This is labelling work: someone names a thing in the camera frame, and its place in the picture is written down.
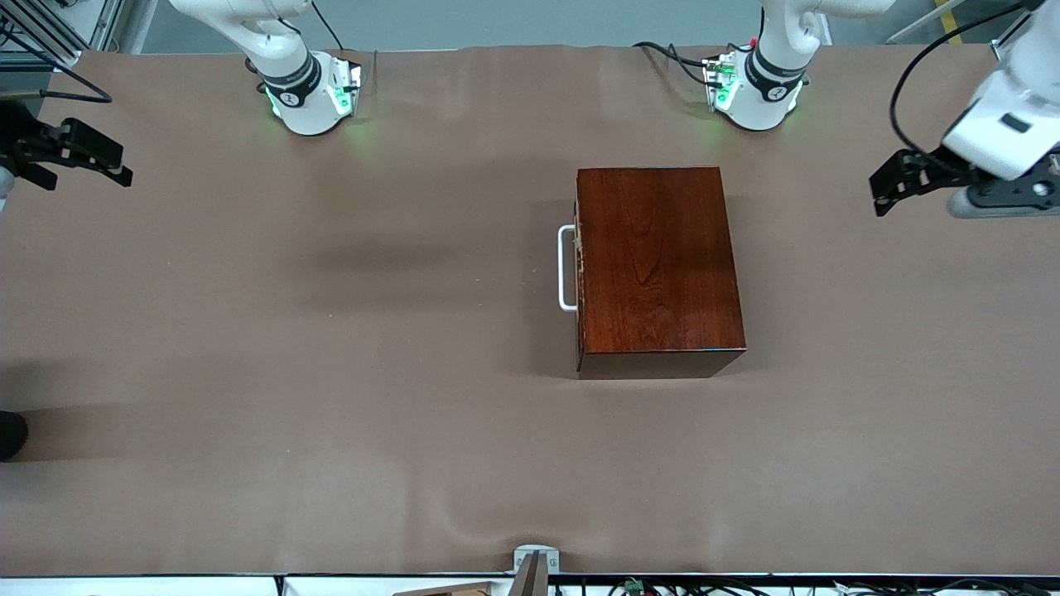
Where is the dark brown wooden cabinet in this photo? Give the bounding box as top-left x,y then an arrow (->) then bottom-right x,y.
576,166 -> 747,380

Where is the wooden drawer with white handle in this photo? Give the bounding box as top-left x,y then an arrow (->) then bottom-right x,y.
559,195 -> 585,373

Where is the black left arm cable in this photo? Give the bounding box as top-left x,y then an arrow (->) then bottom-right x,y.
890,0 -> 1036,175

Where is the aluminium frame profile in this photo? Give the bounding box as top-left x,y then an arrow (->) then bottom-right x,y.
0,0 -> 125,71
992,0 -> 1036,63

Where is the grey metal clamp bracket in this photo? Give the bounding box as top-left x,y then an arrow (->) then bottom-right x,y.
513,545 -> 560,596

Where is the brown table cloth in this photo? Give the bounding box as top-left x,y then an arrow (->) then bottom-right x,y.
0,43 -> 1060,578

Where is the black left base cable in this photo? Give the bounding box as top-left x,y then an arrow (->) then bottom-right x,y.
634,41 -> 721,88

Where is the black right base cable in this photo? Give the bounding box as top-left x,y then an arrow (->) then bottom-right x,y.
311,0 -> 349,50

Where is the black base cable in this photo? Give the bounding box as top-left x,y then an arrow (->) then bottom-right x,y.
311,0 -> 349,50
634,41 -> 721,88

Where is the light wooden board piece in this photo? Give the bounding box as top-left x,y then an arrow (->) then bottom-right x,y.
393,582 -> 498,596

